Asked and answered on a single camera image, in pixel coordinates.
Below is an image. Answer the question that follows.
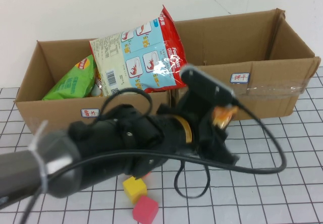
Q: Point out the white zip tie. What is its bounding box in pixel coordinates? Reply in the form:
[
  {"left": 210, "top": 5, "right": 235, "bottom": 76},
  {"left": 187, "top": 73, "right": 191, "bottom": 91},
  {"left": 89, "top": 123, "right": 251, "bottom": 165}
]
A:
[{"left": 27, "top": 120, "right": 48, "bottom": 194}]

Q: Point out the dark pink foam cube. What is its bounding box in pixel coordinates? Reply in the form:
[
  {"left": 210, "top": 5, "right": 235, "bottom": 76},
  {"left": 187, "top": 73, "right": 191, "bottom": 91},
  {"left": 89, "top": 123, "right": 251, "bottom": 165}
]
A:
[{"left": 133, "top": 195, "right": 159, "bottom": 222}]

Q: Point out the clear packing tape strip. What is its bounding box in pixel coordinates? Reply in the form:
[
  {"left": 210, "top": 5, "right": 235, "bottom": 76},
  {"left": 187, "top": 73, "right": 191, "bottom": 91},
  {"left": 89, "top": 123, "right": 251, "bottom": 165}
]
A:
[{"left": 173, "top": 82, "right": 306, "bottom": 103}]

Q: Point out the white label on taped box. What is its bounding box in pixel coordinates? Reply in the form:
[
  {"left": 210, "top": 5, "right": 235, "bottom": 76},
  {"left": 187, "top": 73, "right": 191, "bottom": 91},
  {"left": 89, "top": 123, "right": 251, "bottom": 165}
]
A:
[{"left": 230, "top": 72, "right": 250, "bottom": 84}]

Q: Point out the small brown snack packet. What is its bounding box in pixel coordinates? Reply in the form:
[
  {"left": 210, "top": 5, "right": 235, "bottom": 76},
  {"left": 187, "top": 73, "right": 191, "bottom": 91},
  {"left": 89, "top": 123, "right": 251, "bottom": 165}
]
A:
[{"left": 211, "top": 104, "right": 238, "bottom": 131}]

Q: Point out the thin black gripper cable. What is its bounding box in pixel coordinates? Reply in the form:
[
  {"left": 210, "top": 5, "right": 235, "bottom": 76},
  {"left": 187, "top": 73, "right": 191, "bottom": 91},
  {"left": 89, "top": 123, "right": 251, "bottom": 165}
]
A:
[{"left": 173, "top": 158, "right": 212, "bottom": 199}]

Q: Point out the cardboard box with F2 print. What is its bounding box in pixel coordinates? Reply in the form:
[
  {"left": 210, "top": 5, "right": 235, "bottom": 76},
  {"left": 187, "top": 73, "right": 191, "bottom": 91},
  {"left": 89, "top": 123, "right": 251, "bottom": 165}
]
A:
[{"left": 14, "top": 39, "right": 172, "bottom": 136}]

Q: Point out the thin black looped cable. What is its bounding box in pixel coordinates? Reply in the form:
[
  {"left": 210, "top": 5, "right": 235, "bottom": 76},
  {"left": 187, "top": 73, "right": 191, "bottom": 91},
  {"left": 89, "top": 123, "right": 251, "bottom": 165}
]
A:
[{"left": 97, "top": 87, "right": 153, "bottom": 121}]

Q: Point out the white label on F2 box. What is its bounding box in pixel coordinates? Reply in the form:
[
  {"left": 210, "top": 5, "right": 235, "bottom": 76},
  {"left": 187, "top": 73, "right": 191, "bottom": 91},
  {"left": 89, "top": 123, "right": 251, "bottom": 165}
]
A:
[{"left": 80, "top": 107, "right": 100, "bottom": 118}]

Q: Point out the red shrimp cracker bag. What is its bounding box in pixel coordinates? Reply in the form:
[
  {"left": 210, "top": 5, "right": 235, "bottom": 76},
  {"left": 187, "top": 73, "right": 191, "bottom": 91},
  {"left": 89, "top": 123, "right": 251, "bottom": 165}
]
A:
[{"left": 89, "top": 5, "right": 189, "bottom": 96}]

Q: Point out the green chips bag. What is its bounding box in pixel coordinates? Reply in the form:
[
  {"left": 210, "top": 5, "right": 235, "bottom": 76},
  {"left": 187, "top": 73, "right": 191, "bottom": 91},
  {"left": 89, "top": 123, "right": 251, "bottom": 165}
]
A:
[{"left": 41, "top": 54, "right": 96, "bottom": 100}]

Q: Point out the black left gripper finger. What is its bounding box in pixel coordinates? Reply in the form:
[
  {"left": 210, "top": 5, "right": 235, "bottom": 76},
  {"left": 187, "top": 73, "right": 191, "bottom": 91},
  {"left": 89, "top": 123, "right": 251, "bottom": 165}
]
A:
[
  {"left": 200, "top": 108, "right": 219, "bottom": 134},
  {"left": 214, "top": 130, "right": 240, "bottom": 166}
]

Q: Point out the taped cardboard box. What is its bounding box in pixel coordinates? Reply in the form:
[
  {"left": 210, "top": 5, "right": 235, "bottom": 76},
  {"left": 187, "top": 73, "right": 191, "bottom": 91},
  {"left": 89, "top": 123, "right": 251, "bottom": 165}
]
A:
[{"left": 170, "top": 8, "right": 321, "bottom": 124}]

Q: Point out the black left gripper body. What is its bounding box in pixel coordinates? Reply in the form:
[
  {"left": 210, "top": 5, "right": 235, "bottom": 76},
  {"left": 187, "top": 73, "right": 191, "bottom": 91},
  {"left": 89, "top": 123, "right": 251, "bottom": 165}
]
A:
[{"left": 188, "top": 118, "right": 217, "bottom": 164}]

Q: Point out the thick black camera cable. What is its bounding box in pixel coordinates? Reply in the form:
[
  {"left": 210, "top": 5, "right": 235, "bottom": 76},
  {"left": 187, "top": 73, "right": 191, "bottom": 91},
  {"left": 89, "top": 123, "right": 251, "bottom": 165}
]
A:
[{"left": 17, "top": 100, "right": 288, "bottom": 224}]

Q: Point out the yellow foam cube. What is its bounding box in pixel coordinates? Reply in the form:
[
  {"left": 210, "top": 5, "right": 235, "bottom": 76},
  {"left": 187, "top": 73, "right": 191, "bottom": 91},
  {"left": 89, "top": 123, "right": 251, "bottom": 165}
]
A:
[{"left": 123, "top": 177, "right": 148, "bottom": 204}]

